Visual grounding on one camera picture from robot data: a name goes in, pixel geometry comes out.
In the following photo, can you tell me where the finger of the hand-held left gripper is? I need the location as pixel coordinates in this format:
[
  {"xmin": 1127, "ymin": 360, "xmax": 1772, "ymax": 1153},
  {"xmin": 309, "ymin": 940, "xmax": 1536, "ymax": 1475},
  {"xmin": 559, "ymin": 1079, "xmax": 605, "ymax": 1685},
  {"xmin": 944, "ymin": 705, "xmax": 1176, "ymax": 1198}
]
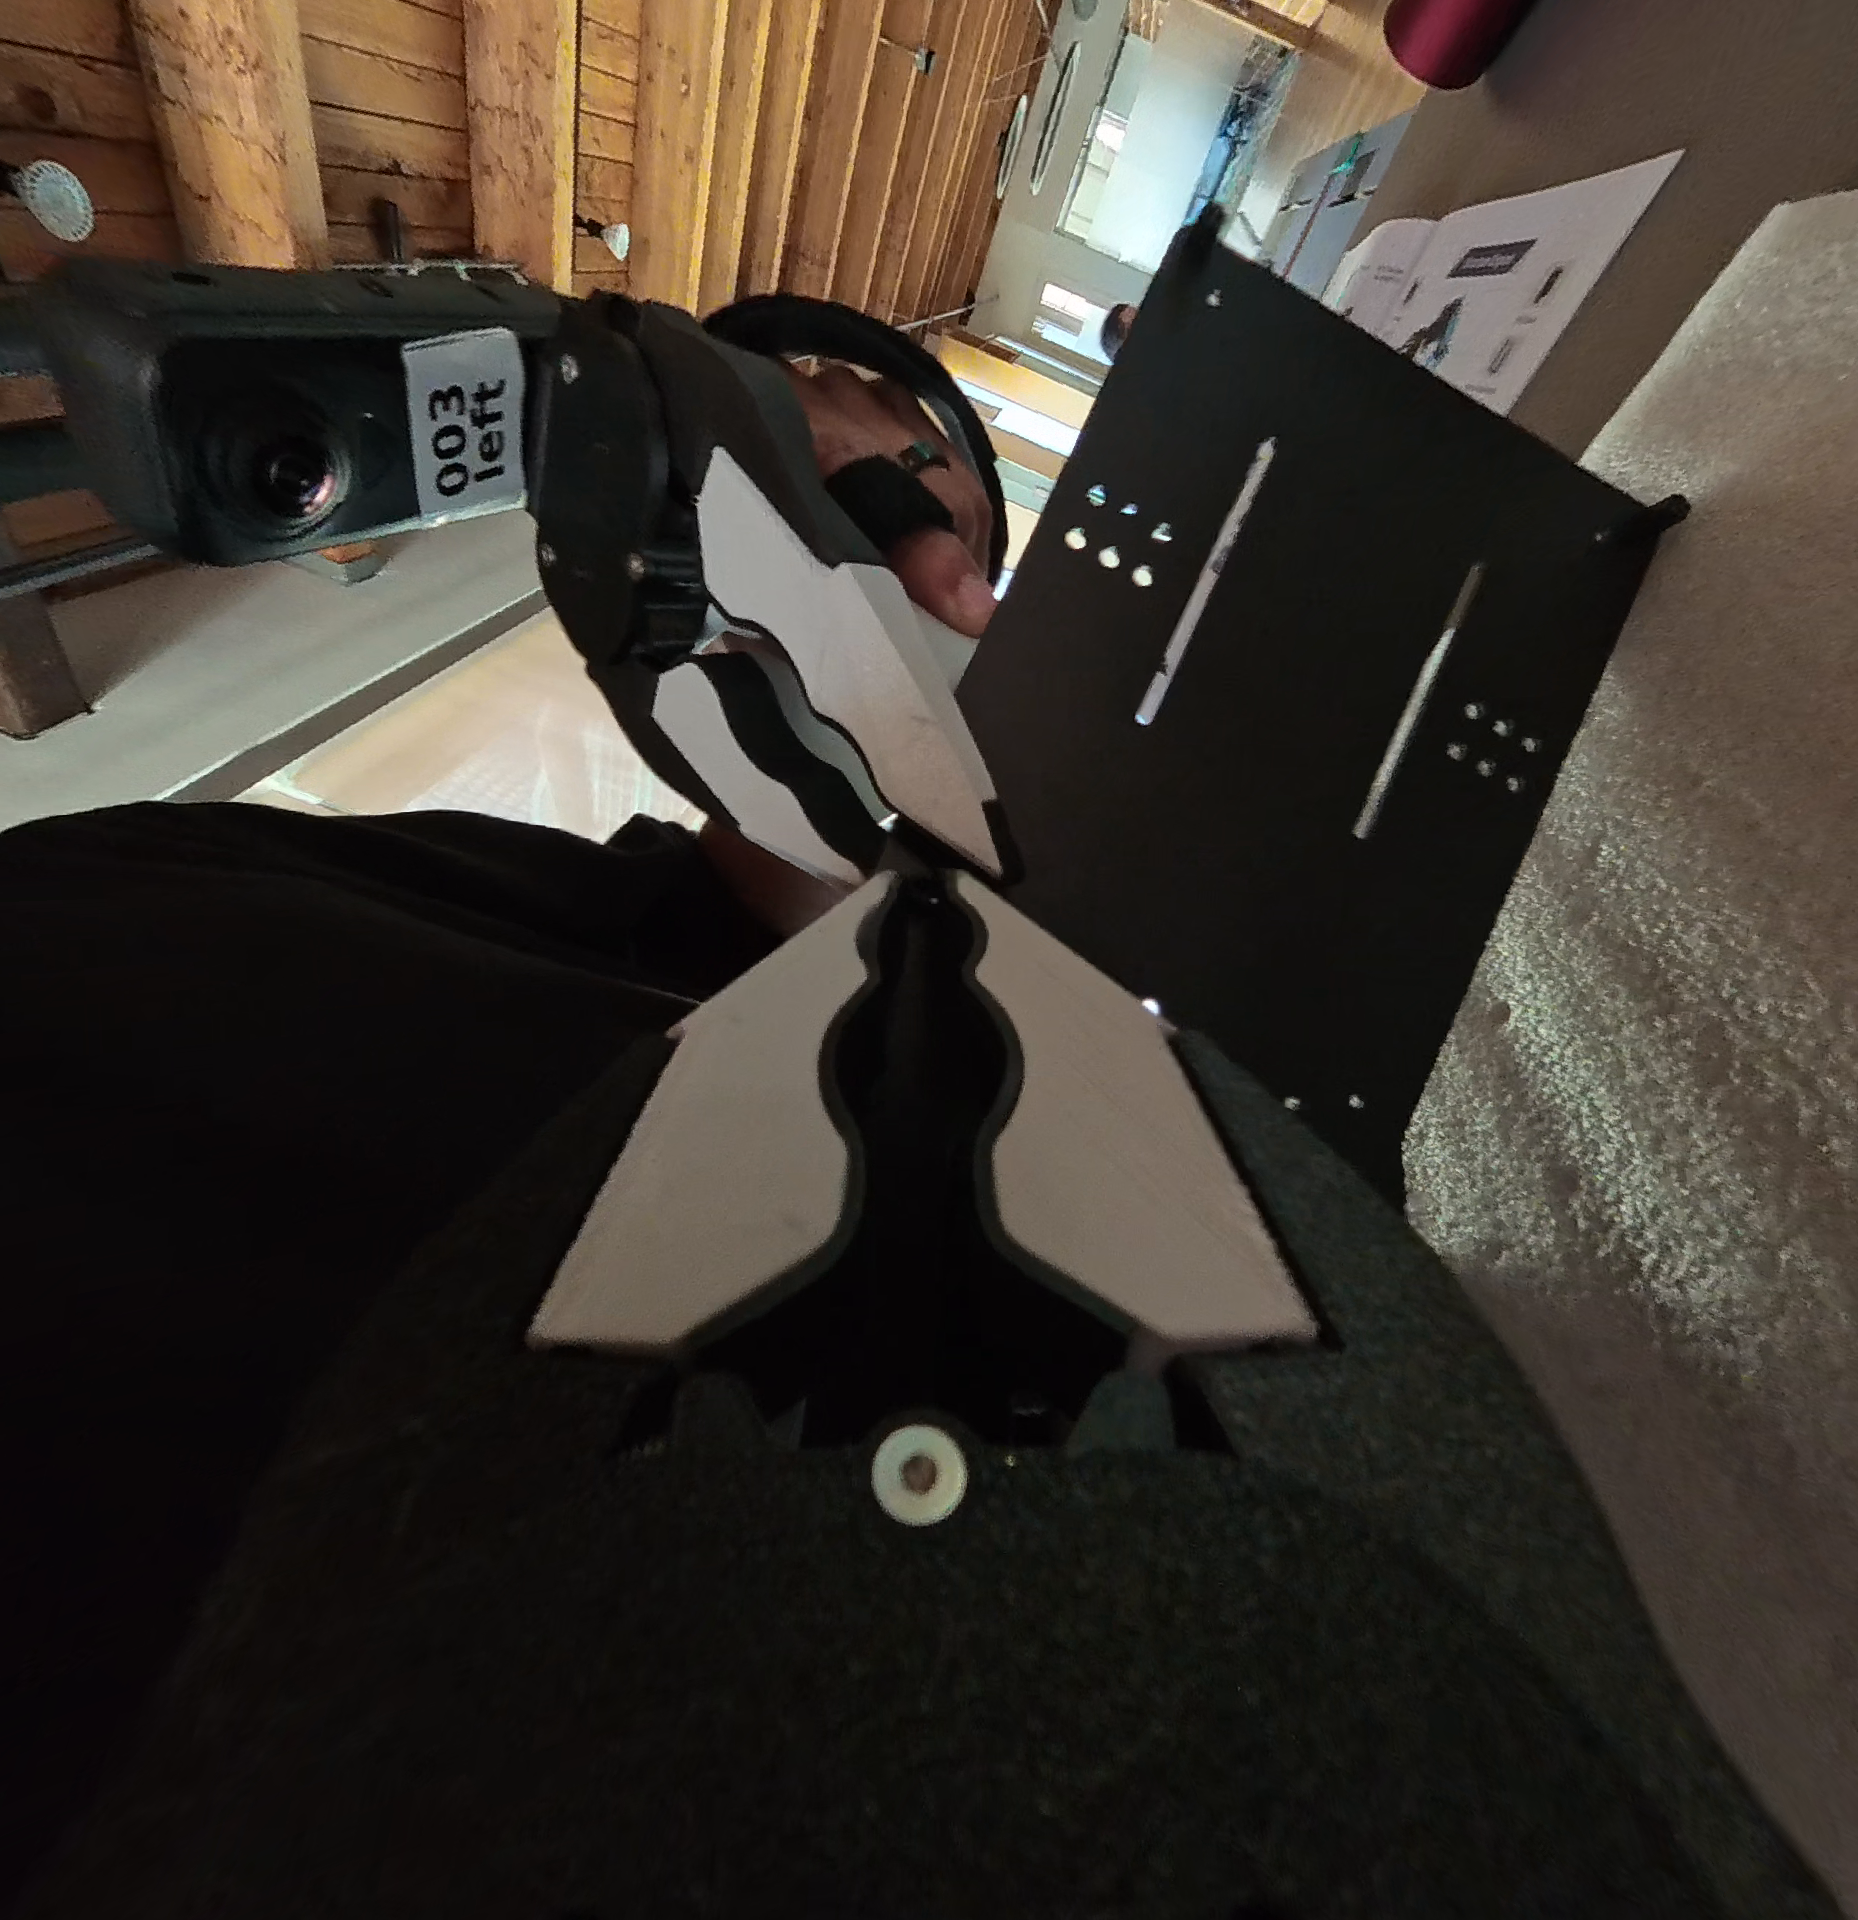
[
  {"xmin": 648, "ymin": 649, "xmax": 892, "ymax": 890},
  {"xmin": 685, "ymin": 453, "xmax": 1024, "ymax": 890}
]

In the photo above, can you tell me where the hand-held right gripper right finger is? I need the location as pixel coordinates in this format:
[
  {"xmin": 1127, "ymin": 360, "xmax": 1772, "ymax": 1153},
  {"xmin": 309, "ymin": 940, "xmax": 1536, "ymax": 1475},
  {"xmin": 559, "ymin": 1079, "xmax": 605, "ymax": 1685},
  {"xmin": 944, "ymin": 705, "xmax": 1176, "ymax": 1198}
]
[{"xmin": 944, "ymin": 876, "xmax": 1326, "ymax": 1357}]

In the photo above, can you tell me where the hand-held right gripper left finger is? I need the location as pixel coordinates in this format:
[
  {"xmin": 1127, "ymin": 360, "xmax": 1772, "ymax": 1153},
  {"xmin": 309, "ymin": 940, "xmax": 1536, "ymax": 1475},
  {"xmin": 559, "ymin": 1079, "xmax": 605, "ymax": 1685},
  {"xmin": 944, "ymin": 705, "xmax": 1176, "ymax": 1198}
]
[{"xmin": 527, "ymin": 875, "xmax": 910, "ymax": 1358}]

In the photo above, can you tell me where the black metal plate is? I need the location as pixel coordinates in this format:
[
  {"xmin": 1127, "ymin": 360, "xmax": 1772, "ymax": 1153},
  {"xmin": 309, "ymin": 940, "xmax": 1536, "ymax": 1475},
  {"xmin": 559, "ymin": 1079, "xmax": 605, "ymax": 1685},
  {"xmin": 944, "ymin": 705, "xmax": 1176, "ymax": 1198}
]
[{"xmin": 951, "ymin": 210, "xmax": 1690, "ymax": 1205}]

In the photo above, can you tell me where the person's left hand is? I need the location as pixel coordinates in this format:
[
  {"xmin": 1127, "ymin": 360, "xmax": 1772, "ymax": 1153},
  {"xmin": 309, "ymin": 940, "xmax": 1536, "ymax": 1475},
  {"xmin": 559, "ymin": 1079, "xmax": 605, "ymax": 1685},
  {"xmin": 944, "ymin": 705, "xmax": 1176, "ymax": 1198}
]
[{"xmin": 785, "ymin": 360, "xmax": 1006, "ymax": 642}]

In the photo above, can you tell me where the white foam sheet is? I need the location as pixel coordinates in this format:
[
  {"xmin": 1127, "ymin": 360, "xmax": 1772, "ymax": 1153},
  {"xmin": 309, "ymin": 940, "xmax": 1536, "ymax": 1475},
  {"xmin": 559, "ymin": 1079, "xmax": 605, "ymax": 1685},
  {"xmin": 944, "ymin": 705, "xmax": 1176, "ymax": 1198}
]
[{"xmin": 1399, "ymin": 194, "xmax": 1858, "ymax": 1895}]

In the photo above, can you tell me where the printed instruction manual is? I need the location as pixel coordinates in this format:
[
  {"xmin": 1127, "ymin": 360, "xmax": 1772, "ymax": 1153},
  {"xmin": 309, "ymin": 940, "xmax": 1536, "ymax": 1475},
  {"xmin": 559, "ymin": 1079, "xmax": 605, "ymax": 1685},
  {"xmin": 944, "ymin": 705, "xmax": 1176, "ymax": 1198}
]
[{"xmin": 1325, "ymin": 151, "xmax": 1690, "ymax": 417}]

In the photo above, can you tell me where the maroon metal cylinder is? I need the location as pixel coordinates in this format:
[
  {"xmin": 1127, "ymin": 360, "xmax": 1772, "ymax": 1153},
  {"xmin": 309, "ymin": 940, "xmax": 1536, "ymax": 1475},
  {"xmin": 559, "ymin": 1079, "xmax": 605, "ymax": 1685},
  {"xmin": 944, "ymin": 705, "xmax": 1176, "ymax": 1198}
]
[{"xmin": 1387, "ymin": 0, "xmax": 1532, "ymax": 87}]

